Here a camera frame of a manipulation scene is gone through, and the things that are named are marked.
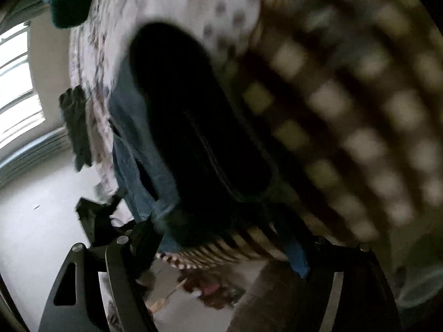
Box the dark green blanket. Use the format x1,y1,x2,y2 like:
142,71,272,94
38,0,96,30

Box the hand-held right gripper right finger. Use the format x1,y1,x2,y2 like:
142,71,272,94
311,238,404,332

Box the window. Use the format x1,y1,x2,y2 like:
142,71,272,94
0,21,47,149

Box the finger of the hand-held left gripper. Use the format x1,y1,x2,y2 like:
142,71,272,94
75,196,135,248

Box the dark red shoe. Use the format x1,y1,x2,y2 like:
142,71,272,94
197,277,243,309

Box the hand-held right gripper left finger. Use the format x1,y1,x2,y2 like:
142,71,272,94
38,221,162,332

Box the dark blue jeans pants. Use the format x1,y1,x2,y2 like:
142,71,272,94
129,22,310,279

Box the folded blue jeans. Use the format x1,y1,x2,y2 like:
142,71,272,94
109,66,182,253

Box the dark cloth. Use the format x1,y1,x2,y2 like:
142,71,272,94
59,86,93,173

